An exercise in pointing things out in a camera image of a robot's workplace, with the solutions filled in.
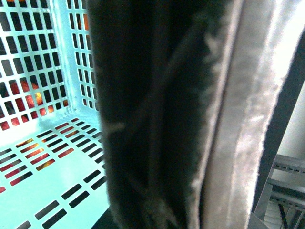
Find light blue plastic basket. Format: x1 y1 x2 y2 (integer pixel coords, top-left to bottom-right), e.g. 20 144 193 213
0 0 109 229

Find brown basket handle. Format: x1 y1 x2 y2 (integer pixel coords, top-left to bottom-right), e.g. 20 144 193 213
86 0 305 229

